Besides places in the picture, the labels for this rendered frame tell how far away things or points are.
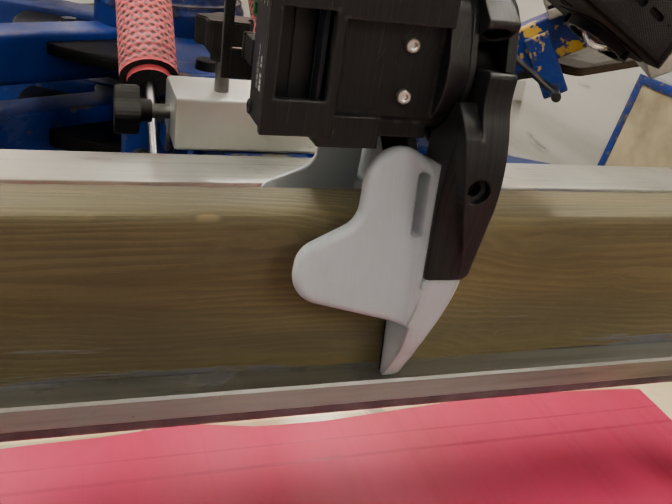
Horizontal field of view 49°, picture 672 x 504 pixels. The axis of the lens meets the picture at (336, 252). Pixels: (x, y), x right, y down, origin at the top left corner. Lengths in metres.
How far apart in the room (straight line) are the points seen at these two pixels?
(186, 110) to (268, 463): 0.23
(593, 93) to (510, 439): 3.10
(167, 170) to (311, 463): 0.20
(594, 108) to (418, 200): 3.21
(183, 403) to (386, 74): 0.13
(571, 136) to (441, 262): 3.32
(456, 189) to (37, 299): 0.14
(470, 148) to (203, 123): 0.29
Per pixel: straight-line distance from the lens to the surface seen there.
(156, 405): 0.27
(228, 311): 0.27
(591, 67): 1.72
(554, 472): 0.42
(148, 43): 0.67
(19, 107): 0.98
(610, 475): 0.43
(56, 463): 0.38
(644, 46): 0.30
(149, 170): 0.47
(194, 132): 0.50
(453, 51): 0.24
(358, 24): 0.23
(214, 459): 0.38
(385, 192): 0.25
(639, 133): 3.12
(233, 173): 0.47
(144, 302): 0.27
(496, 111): 0.24
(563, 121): 3.63
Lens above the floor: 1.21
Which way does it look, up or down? 26 degrees down
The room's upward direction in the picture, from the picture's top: 9 degrees clockwise
